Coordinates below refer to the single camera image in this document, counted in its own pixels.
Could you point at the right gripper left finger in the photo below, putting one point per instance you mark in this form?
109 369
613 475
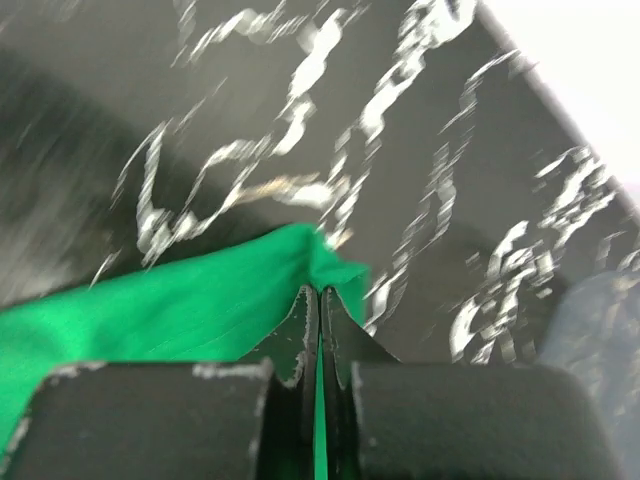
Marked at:
285 448

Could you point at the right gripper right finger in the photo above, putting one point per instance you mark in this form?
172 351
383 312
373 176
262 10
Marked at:
343 343

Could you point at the green t shirt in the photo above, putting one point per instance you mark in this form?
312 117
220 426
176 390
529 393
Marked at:
216 306

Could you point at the black marbled table mat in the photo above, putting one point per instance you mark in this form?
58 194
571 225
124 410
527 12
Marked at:
137 133

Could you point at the clear plastic bin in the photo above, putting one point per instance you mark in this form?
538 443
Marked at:
594 336

